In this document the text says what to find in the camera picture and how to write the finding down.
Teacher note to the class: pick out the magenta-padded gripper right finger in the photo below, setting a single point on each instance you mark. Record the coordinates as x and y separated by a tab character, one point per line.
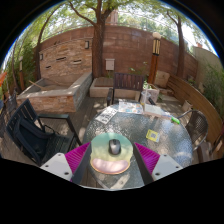
146	157

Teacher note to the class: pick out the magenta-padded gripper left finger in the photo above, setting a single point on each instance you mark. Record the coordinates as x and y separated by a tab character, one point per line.
78	156

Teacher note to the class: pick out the grey computer mouse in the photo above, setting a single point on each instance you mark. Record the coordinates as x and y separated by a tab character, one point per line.
114	147

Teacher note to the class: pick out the pastel green pink mouse pad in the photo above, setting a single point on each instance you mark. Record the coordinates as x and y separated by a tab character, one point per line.
110	165

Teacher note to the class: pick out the yellow square card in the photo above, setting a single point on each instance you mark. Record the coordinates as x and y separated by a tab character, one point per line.
152	135

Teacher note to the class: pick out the green marker pen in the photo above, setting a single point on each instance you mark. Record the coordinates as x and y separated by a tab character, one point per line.
175	120

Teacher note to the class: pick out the white book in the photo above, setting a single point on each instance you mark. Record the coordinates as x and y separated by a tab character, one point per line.
156	110

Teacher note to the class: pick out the black metal patio chair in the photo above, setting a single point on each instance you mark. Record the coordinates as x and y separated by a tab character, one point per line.
33	136

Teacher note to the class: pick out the white printed paper sheet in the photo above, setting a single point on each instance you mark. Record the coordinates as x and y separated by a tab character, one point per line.
106	115

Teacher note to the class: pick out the colourful printed paper sheets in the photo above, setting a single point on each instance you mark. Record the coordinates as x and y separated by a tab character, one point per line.
130	107

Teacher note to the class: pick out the clear plastic cup with straw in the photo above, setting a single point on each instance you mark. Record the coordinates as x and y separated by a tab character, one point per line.
145	98

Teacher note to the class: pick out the brown wicker patio chair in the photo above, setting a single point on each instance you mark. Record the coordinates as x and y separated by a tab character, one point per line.
196	125

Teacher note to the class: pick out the long stone planter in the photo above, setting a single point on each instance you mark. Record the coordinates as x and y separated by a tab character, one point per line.
53	100

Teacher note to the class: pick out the white planter box with plant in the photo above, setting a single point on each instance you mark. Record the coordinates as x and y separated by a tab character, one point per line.
154	92

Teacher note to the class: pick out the low stone tree surround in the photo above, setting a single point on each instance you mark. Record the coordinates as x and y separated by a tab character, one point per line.
100	89

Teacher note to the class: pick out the curved wooden bench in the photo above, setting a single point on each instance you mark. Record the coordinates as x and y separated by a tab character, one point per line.
200	103

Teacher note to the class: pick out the dark wooden slatted chair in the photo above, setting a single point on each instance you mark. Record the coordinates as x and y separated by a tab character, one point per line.
128	81

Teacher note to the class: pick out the beige stone slab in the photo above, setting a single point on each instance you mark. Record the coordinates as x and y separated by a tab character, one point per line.
162	79

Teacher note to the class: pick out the thin leaning tree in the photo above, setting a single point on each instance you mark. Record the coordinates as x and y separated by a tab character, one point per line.
37	60

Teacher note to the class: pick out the orange fabric canopy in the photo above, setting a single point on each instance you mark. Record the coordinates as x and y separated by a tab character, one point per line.
2	79

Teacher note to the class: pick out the thick forked tree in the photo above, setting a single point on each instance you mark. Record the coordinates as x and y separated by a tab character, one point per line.
97	50

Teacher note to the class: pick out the slim straight tree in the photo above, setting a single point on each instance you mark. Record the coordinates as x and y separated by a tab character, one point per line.
180	50

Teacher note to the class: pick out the wooden garden lamp post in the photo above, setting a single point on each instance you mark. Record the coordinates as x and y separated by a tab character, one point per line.
154	63

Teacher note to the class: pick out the grey wall utility box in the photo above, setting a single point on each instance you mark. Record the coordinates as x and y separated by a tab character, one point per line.
110	64

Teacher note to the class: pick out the black wall lamp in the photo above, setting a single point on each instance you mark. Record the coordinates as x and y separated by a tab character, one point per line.
86	44
41	56

